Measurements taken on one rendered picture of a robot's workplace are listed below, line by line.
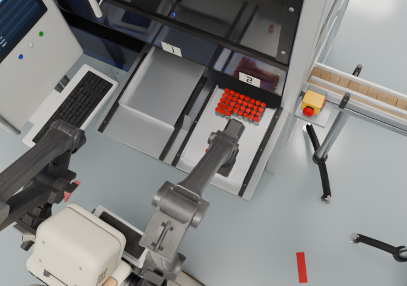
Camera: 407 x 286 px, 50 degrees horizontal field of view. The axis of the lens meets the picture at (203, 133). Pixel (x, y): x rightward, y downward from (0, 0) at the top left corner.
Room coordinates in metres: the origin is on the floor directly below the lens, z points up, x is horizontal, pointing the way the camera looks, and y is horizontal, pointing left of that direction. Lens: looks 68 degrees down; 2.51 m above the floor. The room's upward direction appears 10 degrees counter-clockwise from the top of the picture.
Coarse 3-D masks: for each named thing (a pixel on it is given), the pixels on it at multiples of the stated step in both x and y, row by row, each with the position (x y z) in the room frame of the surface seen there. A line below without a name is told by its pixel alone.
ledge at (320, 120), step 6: (300, 102) 0.71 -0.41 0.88; (330, 102) 0.68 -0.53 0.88; (300, 108) 0.68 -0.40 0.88; (324, 108) 0.66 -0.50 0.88; (330, 108) 0.66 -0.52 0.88; (294, 114) 0.66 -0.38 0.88; (300, 114) 0.66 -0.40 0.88; (318, 114) 0.64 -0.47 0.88; (324, 114) 0.64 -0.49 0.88; (306, 120) 0.63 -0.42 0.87; (312, 120) 0.62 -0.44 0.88; (318, 120) 0.62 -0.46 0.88; (324, 120) 0.61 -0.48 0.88; (324, 126) 0.59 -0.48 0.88
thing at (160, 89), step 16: (160, 48) 1.08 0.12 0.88; (144, 64) 1.01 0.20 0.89; (160, 64) 1.00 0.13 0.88; (176, 64) 0.99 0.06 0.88; (192, 64) 0.97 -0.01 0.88; (144, 80) 0.94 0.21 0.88; (160, 80) 0.92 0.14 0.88; (176, 80) 0.91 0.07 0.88; (192, 80) 0.90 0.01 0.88; (128, 96) 0.88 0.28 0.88; (144, 96) 0.86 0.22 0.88; (160, 96) 0.85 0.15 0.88; (176, 96) 0.83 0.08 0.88; (144, 112) 0.79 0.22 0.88; (160, 112) 0.78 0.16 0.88; (176, 112) 0.76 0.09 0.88
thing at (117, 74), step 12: (348, 0) 1.44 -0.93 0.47; (336, 24) 1.23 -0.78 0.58; (324, 48) 1.05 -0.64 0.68; (84, 60) 1.33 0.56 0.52; (96, 60) 1.27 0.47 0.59; (324, 60) 1.28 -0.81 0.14; (72, 72) 1.45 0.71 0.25; (108, 72) 1.25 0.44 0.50; (120, 72) 1.20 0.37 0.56; (120, 84) 1.23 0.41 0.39
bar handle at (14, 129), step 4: (0, 116) 0.80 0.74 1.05; (0, 120) 0.79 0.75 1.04; (4, 120) 0.80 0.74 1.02; (4, 124) 0.79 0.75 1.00; (8, 124) 0.80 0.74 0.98; (12, 124) 0.81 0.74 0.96; (8, 128) 0.79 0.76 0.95; (12, 128) 0.79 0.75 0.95; (16, 128) 0.80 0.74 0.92; (16, 132) 0.79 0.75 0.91; (20, 132) 0.80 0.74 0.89
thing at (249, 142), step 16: (208, 112) 0.74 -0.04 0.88; (272, 112) 0.69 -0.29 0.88; (208, 128) 0.67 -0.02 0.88; (256, 128) 0.63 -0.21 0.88; (192, 144) 0.61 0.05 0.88; (208, 144) 0.60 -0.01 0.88; (240, 144) 0.58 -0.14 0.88; (256, 144) 0.56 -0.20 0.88; (192, 160) 0.55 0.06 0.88; (240, 160) 0.51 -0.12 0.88; (240, 176) 0.45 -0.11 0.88
